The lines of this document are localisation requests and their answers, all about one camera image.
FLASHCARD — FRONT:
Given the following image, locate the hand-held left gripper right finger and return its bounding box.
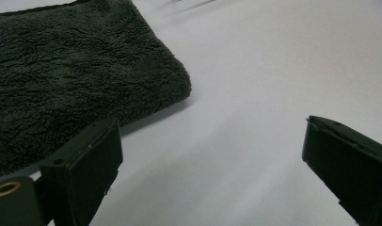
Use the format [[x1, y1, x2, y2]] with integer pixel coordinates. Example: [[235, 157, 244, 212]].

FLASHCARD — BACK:
[[301, 115, 382, 226]]

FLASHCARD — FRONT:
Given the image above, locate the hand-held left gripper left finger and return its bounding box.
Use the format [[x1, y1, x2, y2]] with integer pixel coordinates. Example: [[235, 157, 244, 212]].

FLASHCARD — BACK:
[[39, 118, 124, 226]]

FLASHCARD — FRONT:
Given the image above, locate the dark grey fleece towel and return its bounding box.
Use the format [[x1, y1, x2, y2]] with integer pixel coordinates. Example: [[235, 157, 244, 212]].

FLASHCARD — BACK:
[[0, 0, 193, 182]]

